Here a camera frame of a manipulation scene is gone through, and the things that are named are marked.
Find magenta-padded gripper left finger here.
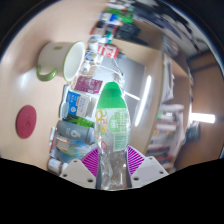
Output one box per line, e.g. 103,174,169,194
59,147,100,190

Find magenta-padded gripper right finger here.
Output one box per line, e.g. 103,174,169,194
125,144,169,189

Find clear plastic bottle green cap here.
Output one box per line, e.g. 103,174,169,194
94,81,132,191

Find clear glass bottle yellow cap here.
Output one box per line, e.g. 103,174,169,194
51,134,93,159

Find brown spread jar white lid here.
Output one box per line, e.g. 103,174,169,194
47,158,69,174

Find grey drink tumbler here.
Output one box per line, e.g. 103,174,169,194
54,119,96,145

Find dark green bottle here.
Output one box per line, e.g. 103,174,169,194
63,113,96,128

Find white under-shelf light bar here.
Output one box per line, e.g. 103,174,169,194
134,74,153,128

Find blue and white carton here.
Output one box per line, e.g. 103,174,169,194
63,89,97,118

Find flat round red coaster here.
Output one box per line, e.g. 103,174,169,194
15,104,38,140

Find white upper light bar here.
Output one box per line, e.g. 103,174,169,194
189,112,217,124

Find magenta snack pouch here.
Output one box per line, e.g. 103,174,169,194
72,75,104,95

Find red and white can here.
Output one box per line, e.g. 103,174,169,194
96,42,120,59

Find green small container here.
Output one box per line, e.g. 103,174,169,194
113,13,134,24

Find white bottle blue cap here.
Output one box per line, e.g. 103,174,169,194
99,12,118,23

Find white cables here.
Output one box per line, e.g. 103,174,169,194
81,51,141,101

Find white mug green handle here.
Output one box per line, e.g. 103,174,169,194
35,40,87,83

